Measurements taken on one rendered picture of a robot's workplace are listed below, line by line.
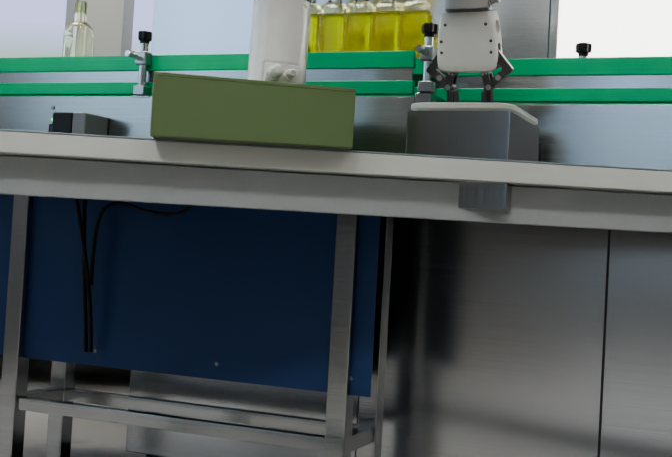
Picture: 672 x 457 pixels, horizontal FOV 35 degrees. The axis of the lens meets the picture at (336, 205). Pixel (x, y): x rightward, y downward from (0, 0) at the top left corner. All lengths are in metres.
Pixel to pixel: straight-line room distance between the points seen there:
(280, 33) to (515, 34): 0.63
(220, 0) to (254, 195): 0.89
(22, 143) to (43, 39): 3.54
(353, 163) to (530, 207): 0.30
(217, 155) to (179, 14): 0.93
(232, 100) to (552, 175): 0.51
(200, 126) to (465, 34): 0.46
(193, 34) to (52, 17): 2.76
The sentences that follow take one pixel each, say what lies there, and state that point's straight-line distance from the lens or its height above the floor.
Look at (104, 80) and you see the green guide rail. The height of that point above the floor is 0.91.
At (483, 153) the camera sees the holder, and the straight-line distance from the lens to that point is 1.71.
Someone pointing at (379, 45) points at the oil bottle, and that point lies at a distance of 2.13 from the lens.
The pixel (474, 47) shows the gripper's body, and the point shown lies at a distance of 1.77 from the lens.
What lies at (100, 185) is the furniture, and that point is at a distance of 1.73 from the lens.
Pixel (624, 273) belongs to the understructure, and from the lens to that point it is 2.15.
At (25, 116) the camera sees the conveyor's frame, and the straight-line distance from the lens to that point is 2.36.
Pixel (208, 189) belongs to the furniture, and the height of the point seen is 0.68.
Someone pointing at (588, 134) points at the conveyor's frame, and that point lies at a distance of 1.96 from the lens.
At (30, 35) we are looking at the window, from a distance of 5.25.
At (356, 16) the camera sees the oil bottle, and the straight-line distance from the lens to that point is 2.16.
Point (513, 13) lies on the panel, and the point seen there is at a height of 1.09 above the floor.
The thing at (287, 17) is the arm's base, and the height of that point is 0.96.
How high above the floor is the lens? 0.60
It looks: 2 degrees up
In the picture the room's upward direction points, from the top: 3 degrees clockwise
